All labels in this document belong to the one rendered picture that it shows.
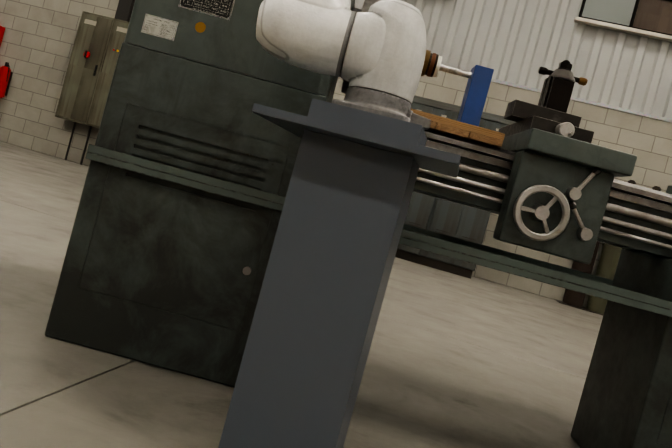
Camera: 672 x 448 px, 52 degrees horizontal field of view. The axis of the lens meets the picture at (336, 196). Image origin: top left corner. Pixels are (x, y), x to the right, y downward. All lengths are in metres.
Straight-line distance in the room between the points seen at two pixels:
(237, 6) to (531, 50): 7.21
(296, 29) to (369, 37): 0.16
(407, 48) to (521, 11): 7.59
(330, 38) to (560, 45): 7.63
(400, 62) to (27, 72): 9.58
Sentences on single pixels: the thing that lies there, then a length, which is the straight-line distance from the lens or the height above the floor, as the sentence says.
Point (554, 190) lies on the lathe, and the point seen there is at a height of 0.77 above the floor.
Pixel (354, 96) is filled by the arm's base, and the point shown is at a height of 0.83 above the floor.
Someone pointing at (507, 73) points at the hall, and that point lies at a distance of 8.95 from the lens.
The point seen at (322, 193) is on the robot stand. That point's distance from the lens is 1.49.
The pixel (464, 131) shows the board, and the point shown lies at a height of 0.88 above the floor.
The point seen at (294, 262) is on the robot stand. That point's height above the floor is 0.44.
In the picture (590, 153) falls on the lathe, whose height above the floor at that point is 0.90.
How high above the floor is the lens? 0.63
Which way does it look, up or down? 1 degrees down
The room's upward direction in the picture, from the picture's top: 15 degrees clockwise
